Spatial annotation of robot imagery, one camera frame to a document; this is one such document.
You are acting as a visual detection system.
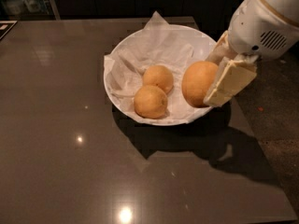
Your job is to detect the white crumpled paper liner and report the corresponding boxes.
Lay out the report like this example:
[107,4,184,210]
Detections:
[103,10,219,125]

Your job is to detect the shelf with containers in background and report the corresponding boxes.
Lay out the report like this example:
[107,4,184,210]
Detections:
[0,0,60,21]

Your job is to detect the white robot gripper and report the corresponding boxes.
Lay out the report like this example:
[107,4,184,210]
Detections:
[204,0,299,107]

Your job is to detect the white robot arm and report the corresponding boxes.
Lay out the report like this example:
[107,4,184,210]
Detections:
[204,0,299,107]

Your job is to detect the white bowl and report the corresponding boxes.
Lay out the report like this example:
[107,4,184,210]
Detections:
[103,24,233,127]

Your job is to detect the orange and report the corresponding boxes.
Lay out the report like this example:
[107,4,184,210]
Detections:
[142,64,174,93]
[181,61,218,108]
[134,85,168,119]

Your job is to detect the dark framed object at left edge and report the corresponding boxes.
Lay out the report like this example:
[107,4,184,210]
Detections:
[0,21,17,40]

